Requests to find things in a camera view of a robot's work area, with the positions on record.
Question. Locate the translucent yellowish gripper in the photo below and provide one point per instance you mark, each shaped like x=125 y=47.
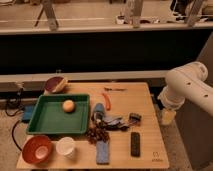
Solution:
x=168 y=116

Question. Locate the dark metal fork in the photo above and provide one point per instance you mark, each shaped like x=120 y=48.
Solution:
x=113 y=89

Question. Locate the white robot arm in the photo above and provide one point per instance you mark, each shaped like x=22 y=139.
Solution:
x=185 y=82

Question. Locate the purple bowl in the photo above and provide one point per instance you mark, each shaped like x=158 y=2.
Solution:
x=55 y=84

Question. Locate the red bowl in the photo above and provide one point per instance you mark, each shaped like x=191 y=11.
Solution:
x=37 y=149

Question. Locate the small black box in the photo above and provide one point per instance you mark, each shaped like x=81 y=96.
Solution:
x=135 y=117

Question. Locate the black remote control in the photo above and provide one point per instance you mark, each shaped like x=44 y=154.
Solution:
x=135 y=144

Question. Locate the grey blue crumpled cloth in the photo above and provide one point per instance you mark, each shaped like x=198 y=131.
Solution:
x=113 y=123

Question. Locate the orange carrot toy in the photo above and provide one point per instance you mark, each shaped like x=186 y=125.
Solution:
x=107 y=101

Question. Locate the blue cylindrical bottle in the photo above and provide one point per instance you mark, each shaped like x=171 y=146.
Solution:
x=98 y=112

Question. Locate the bunch of dark grapes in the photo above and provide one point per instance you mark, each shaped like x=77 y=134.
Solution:
x=95 y=134

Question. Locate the blue sponge cloth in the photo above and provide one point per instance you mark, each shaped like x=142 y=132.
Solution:
x=102 y=152

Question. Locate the yellow round fruit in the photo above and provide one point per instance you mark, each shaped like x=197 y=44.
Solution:
x=68 y=106

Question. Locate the white cup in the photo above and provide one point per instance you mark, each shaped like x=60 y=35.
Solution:
x=66 y=147

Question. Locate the green plastic tray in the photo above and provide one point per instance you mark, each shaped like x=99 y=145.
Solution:
x=49 y=118

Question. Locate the blue electronic box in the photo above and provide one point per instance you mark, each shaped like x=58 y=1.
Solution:
x=27 y=113

